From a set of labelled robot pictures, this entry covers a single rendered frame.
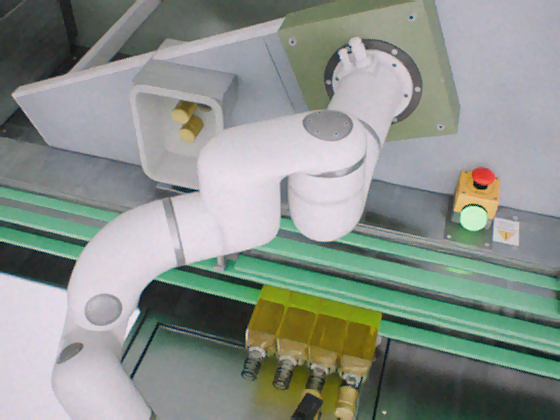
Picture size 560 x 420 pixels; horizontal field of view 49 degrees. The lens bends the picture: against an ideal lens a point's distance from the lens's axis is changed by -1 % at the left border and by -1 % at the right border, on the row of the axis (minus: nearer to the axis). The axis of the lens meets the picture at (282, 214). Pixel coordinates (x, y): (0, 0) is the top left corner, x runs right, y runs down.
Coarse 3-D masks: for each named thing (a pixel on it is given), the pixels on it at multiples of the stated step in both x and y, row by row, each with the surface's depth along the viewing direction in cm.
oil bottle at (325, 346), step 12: (324, 300) 115; (324, 312) 113; (336, 312) 113; (348, 312) 113; (324, 324) 111; (336, 324) 111; (312, 336) 109; (324, 336) 109; (336, 336) 109; (312, 348) 107; (324, 348) 107; (336, 348) 108; (312, 360) 107; (324, 360) 106; (336, 360) 107
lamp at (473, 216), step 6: (468, 204) 108; (474, 204) 107; (462, 210) 108; (468, 210) 107; (474, 210) 106; (480, 210) 106; (486, 210) 107; (462, 216) 107; (468, 216) 106; (474, 216) 106; (480, 216) 106; (486, 216) 107; (462, 222) 108; (468, 222) 107; (474, 222) 106; (480, 222) 106; (486, 222) 107; (468, 228) 108; (474, 228) 107
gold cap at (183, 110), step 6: (180, 102) 114; (186, 102) 114; (192, 102) 115; (174, 108) 113; (180, 108) 112; (186, 108) 113; (192, 108) 114; (174, 114) 114; (180, 114) 113; (186, 114) 113; (180, 120) 114; (186, 120) 114
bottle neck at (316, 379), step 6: (312, 366) 107; (318, 366) 107; (312, 372) 106; (318, 372) 106; (324, 372) 106; (312, 378) 105; (318, 378) 105; (324, 378) 106; (306, 384) 105; (312, 384) 104; (318, 384) 104; (318, 390) 104
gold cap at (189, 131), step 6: (192, 120) 117; (198, 120) 118; (186, 126) 116; (192, 126) 116; (198, 126) 117; (180, 132) 116; (186, 132) 116; (192, 132) 116; (198, 132) 118; (186, 138) 117; (192, 138) 117
